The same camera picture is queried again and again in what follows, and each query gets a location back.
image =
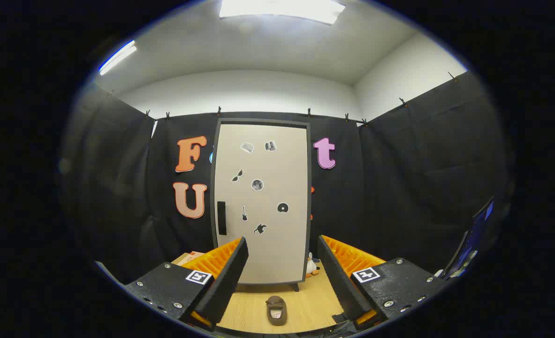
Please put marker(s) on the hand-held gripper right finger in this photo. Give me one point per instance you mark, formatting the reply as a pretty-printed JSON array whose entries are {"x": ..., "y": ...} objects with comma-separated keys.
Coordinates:
[{"x": 338, "y": 281}]

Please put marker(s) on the row of black backdrop clips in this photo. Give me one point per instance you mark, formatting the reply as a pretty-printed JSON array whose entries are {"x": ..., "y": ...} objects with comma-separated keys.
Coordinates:
[{"x": 219, "y": 111}]

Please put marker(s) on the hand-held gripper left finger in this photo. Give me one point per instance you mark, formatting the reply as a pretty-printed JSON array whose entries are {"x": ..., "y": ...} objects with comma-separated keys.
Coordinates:
[{"x": 228, "y": 286}]

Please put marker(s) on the brown fuzzy shoe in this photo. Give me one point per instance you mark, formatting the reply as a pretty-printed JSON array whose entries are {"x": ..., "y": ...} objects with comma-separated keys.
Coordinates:
[{"x": 276, "y": 312}]

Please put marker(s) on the ceiling light tube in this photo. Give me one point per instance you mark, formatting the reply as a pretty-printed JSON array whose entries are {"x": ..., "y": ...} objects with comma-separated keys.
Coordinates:
[{"x": 117, "y": 57}]

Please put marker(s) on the penguin plush toy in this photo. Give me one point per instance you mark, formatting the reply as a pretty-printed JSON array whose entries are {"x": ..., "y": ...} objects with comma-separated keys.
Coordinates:
[{"x": 311, "y": 266}]

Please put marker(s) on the dark grey shoe cabinet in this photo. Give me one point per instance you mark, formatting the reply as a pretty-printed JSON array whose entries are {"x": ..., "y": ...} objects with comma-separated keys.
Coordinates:
[{"x": 258, "y": 121}]

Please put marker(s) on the black backdrop cloth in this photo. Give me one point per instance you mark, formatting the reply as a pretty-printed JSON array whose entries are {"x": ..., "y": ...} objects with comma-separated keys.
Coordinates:
[{"x": 399, "y": 188}]

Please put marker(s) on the ceiling light panel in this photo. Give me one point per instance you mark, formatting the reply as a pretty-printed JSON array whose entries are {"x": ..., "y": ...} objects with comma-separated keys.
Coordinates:
[{"x": 282, "y": 9}]

